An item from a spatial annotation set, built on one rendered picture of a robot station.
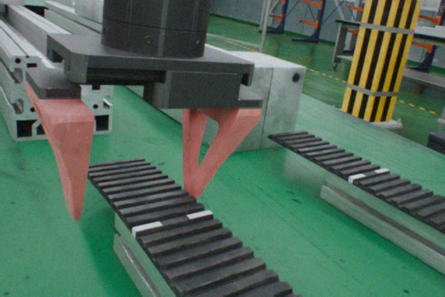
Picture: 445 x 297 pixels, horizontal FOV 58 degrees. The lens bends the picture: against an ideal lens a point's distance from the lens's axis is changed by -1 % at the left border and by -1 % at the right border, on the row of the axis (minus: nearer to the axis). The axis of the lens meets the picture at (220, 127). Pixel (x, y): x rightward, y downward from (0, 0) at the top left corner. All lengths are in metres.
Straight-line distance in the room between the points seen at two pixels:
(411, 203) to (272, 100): 0.19
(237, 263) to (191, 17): 0.13
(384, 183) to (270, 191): 0.10
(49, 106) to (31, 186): 0.16
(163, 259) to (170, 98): 0.08
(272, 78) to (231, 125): 0.21
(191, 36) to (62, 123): 0.08
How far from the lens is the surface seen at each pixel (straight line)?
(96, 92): 0.44
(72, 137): 0.20
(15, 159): 0.40
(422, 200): 0.34
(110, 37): 0.21
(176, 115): 0.51
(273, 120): 0.46
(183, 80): 0.21
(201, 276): 0.20
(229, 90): 0.22
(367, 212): 0.35
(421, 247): 0.33
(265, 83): 0.43
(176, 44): 0.21
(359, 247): 0.32
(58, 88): 0.21
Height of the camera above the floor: 0.94
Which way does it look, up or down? 18 degrees down
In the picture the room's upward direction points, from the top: 8 degrees clockwise
